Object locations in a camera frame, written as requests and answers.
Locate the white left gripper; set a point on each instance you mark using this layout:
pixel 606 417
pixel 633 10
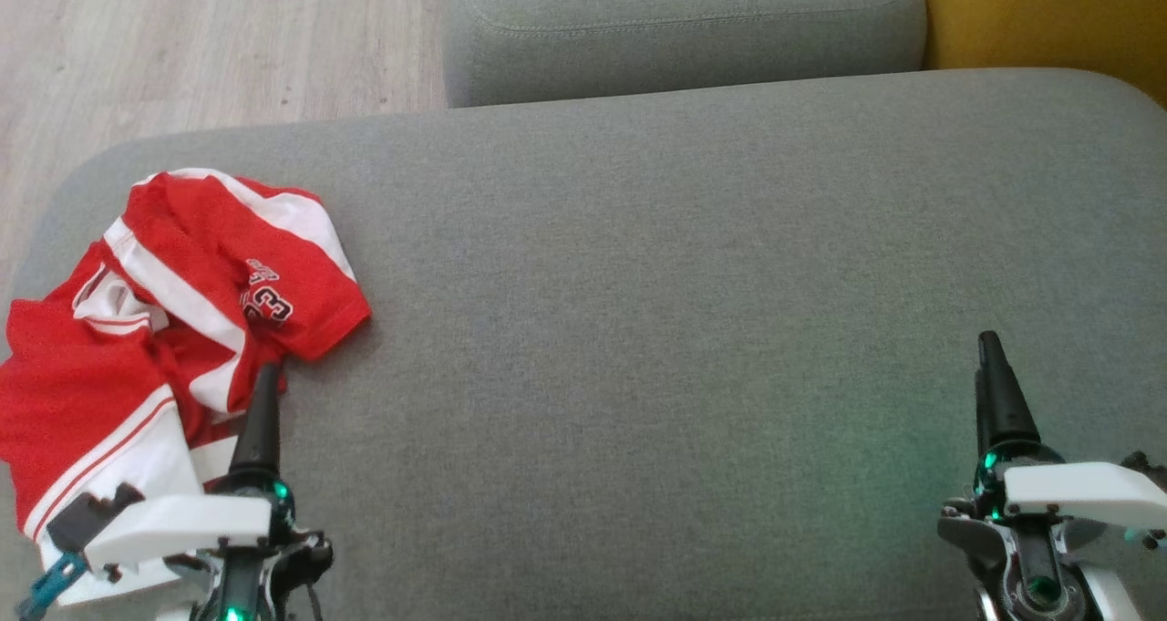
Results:
pixel 182 522

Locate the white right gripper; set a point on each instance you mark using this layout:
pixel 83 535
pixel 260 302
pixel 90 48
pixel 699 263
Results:
pixel 1076 493

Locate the red and white sports jersey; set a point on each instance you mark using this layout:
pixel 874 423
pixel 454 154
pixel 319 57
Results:
pixel 173 238

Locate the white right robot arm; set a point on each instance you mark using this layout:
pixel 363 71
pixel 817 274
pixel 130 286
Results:
pixel 1117 598

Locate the large grey fabric sofa seat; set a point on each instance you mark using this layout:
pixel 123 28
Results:
pixel 638 329

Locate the mustard yellow cushion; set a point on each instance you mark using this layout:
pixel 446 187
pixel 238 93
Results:
pixel 1048 19

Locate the small grey sofa cushion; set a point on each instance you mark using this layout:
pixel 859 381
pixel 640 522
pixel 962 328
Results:
pixel 684 28

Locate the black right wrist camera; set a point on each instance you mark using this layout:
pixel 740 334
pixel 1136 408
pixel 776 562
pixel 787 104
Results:
pixel 1141 464

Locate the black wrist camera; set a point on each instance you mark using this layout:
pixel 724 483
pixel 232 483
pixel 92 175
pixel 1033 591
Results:
pixel 87 516
pixel 1141 464

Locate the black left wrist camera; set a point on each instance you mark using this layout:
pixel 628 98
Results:
pixel 87 516

